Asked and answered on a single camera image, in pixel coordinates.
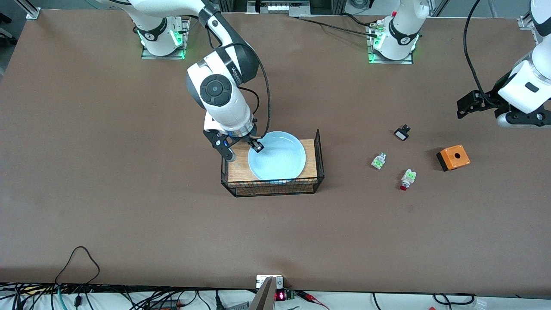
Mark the aluminium frame corner profile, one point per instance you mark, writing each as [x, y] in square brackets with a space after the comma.
[30, 10]

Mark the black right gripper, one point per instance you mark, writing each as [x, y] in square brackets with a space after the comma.
[248, 138]

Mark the orange button enclosure box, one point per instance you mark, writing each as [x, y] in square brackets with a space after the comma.
[456, 157]

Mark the green push button switch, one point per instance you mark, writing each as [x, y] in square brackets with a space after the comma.
[379, 161]

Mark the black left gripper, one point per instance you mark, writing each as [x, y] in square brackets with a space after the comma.
[490, 100]

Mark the silver camera mount bracket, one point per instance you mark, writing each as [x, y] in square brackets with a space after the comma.
[269, 280]

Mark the light blue round plate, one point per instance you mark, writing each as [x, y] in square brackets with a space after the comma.
[280, 159]

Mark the wooden rack shelf board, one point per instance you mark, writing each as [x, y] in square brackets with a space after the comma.
[239, 170]

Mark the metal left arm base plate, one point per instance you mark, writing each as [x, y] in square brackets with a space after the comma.
[375, 60]

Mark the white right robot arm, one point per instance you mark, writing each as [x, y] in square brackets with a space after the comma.
[224, 99]

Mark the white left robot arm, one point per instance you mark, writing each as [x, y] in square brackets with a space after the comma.
[527, 82]

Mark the red push button switch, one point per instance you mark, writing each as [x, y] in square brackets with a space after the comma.
[407, 178]

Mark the red digit display module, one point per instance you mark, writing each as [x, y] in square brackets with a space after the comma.
[280, 296]

